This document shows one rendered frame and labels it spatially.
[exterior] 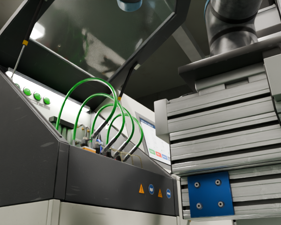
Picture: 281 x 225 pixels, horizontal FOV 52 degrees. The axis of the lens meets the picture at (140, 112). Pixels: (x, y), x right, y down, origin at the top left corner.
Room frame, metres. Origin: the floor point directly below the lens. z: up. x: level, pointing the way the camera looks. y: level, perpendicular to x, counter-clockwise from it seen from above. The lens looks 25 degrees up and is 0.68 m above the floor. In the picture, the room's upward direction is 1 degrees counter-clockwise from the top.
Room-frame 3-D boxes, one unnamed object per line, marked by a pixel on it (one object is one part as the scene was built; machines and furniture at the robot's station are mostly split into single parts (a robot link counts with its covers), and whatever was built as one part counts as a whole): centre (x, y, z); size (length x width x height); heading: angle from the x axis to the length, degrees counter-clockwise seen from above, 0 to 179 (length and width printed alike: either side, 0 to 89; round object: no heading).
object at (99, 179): (1.08, 0.05, 0.87); 0.62 x 0.04 x 0.16; 146
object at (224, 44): (0.59, -0.24, 1.09); 0.15 x 0.15 x 0.10
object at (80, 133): (1.56, 0.33, 1.20); 0.13 x 0.03 x 0.31; 146
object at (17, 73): (1.36, 0.47, 1.43); 0.54 x 0.03 x 0.02; 146
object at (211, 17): (0.58, -0.24, 1.20); 0.13 x 0.12 x 0.14; 176
